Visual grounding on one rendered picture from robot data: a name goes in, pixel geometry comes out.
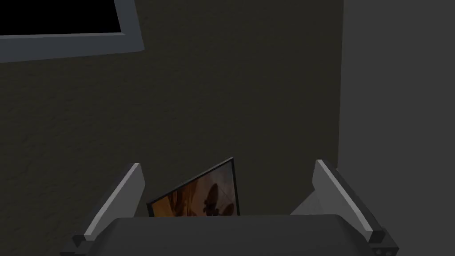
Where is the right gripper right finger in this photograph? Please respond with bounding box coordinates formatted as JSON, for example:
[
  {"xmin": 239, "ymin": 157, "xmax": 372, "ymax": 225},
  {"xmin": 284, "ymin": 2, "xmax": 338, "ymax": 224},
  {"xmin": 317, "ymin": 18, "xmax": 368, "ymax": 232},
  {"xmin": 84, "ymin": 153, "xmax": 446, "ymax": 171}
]
[{"xmin": 291, "ymin": 159, "xmax": 387, "ymax": 244}]

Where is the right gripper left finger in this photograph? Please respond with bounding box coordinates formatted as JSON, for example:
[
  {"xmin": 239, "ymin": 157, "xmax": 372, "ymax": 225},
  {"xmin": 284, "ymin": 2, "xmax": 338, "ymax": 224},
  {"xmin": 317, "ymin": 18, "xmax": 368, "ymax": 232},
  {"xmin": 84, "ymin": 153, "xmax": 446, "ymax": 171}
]
[{"xmin": 74, "ymin": 163, "xmax": 146, "ymax": 249}]

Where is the black-framed orange picture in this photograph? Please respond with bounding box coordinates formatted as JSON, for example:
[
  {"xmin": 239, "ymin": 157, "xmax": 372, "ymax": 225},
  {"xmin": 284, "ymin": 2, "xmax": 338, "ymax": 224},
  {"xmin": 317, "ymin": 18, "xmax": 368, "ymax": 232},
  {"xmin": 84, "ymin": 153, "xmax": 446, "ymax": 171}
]
[{"xmin": 146, "ymin": 157, "xmax": 240, "ymax": 217}]

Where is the grey-framed dark window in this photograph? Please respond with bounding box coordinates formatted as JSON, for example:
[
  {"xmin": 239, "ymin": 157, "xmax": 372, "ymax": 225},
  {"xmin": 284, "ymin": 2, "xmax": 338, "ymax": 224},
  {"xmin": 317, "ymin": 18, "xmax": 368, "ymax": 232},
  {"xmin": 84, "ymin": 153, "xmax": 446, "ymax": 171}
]
[{"xmin": 0, "ymin": 0, "xmax": 145, "ymax": 64}]

